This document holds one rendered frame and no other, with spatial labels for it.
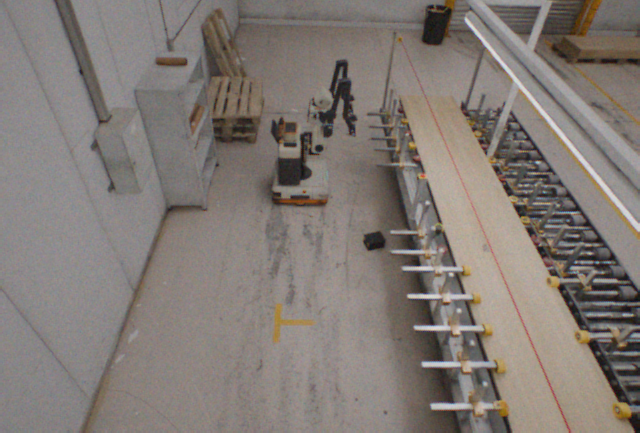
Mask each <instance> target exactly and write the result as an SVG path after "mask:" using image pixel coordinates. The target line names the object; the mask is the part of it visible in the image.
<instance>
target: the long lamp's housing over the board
mask: <svg viewBox="0 0 640 433"><path fill-rule="evenodd" d="M466 19H467V20H468V21H469V23H470V24H471V25H472V26H473V27H474V29H475V30H476V31H477V32H478V33H479V35H480V36H481V37H482V38H483V39H484V42H486V43H487V44H488V45H489V46H490V48H491V49H492V50H493V51H494V52H495V54H496V55H497V56H498V57H499V58H500V60H501V61H502V62H503V63H504V64H505V66H506V67H507V68H508V69H509V70H510V72H511V74H512V75H513V76H514V77H515V79H516V80H518V81H519V82H520V83H521V85H522V86H523V87H524V88H525V89H526V91H527V92H528V93H529V94H530V95H531V97H532V98H533V99H534V100H535V101H536V103H537V104H538V106H539V107H540V108H541V110H542V111H543V112H544V113H545V114H546V116H547V117H548V118H550V119H551V120H552V122H553V123H554V124H555V125H556V126H557V128H558V129H559V130H560V131H561V132H562V134H563V135H564V137H565V138H566V139H567V140H568V142H569V143H570V144H571V145H572V146H573V148H574V149H575V150H576V151H577V152H578V154H579V155H580V156H581V157H583V158H584V160H585V161H586V162H587V163H588V164H589V166H590V167H591V169H592V170H593V171H594V173H595V174H596V175H597V176H598V177H599V179H600V180H601V181H602V182H603V183H604V185H605V186H606V187H607V188H608V189H609V191H610V192H611V193H612V194H613V195H614V197H616V198H617V199H618V201H619V202H620V204H621V205H622V206H623V207H624V208H625V210H626V211H627V212H628V213H629V214H630V216H631V217H632V218H633V219H634V220H635V222H636V223H637V224H638V225H639V226H640V190H639V189H638V188H637V187H636V186H635V185H634V184H633V183H632V181H631V180H630V179H629V178H628V177H627V176H626V175H625V174H624V173H623V172H622V171H617V170H618V169H619V166H618V165H617V164H616V163H614V162H613V161H612V160H611V159H610V158H609V157H608V155H607V154H606V153H605V152H604V151H603V150H602V149H601V148H600V147H599V146H598V145H597V143H596V142H595V141H594V140H593V139H592V138H591V137H590V135H589V134H588V133H587V132H586V131H585V129H584V128H582V127H581V126H580V125H579V124H578V123H577V122H576V121H575V120H574V119H573V117H572V116H571V115H570V114H569V113H568V112H567V111H566V110H565V109H564V108H563V107H562V105H561V103H560V102H559V101H558V100H557V99H556V98H555V97H554V96H553V95H552V94H551V93H549V91H548V90H547V89H546V88H545V87H544V86H543V85H542V84H541V83H540V82H539V81H538V79H537V78H536V77H532V76H533V74H532V73H531V71H530V70H529V69H528V68H527V66H526V65H525V64H524V63H523V62H522V61H521V60H520V59H519V58H517V57H516V56H515V55H514V53H513V52H512V51H511V50H510V49H509V48H508V47H507V46H506V45H505V44H504V43H503V41H502V39H501V38H500V37H499V36H498V35H497V34H496V33H495V32H494V31H493V30H492V29H491V27H490V26H489V25H488V24H484V21H483V20H482V19H481V18H480V17H479V15H478V14H477V13H476V12H475V11H469V12H468V13H467V15H466V17H465V21H466Z"/></svg>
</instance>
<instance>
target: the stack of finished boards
mask: <svg viewBox="0 0 640 433"><path fill-rule="evenodd" d="M561 44H562V45H563V46H564V47H565V48H567V49H568V50H569V51H570V52H572V53H573V54H574V55H575V56H577V57H578V58H629V59H640V38H618V36H571V35H563V39H562V42H561Z"/></svg>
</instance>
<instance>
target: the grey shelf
mask: <svg viewBox="0 0 640 433"><path fill-rule="evenodd" d="M158 57H186V58H187V65H159V64H156V63H155V60H154V61H153V63H152V64H151V65H150V67H149V69H148V71H147V72H146V74H145V75H144V77H143V78H142V79H141V81H140V82H139V84H138V85H137V87H136V88H135V93H136V96H137V100H138V104H139V108H140V111H141V115H142V118H143V122H144V125H145V129H146V132H147V137H148V140H149V144H150V147H151V151H152V154H153V158H154V161H155V165H156V168H157V173H158V176H159V180H160V183H161V186H163V190H164V193H165V197H166V200H167V205H168V208H169V209H168V210H169V211H172V209H173V208H172V207H171V206H202V207H203V211H207V207H206V197H207V191H208V188H209V186H210V184H211V180H212V177H213V173H214V170H215V166H219V163H218V157H217V151H216V145H215V139H214V131H213V125H212V119H211V113H210V106H209V99H208V93H207V87H206V80H205V74H204V67H203V61H202V54H201V53H197V52H164V51H161V52H160V54H159V55H158ZM200 58H201V59H200ZM199 62H200V64H199ZM201 63H202V64H201ZM200 68H201V70H200ZM201 75H202V77H201ZM203 77H204V78H203ZM204 85H205V86H204ZM203 87H204V89H203ZM205 91H206V92H205ZM178 93H179V96H178ZM204 93H205V95H204ZM206 97H207V98H206ZM179 98H180V99H179ZM205 99H206V101H205ZM196 102H197V103H198V108H199V107H200V106H203V107H204V108H205V111H204V113H203V115H202V118H201V120H200V122H199V124H198V126H197V128H196V131H194V133H193V135H191V130H190V125H189V124H190V123H189V120H188V118H189V116H190V113H191V111H192V108H193V106H194V103H196ZM207 103H208V104H207ZM198 108H197V110H198ZM197 110H196V112H197ZM196 112H194V114H196ZM194 114H193V116H194ZM209 114H210V115H209ZM193 116H192V118H193ZM192 118H191V120H192ZM208 118H209V120H208ZM210 122H211V123H210ZM184 123H185V125H184ZM186 124H187V125H186ZM209 124H210V126H209ZM185 128H186V130H185ZM187 129H188V130H187ZM210 130H211V132H210ZM186 132H187V134H186ZM200 133H201V135H200ZM188 134H189V135H188ZM199 135H200V139H199ZM187 138H188V140H187ZM198 139H199V142H198ZM197 142H198V145H197ZM212 143H213V145H212ZM195 145H197V148H195V150H194V147H195ZM213 149H214V151H213ZM190 152H191V154H190ZM192 155H193V156H192ZM214 155H215V157H214ZM191 157H192V159H191ZM160 170H161V172H160ZM170 204H171V205H170Z"/></svg>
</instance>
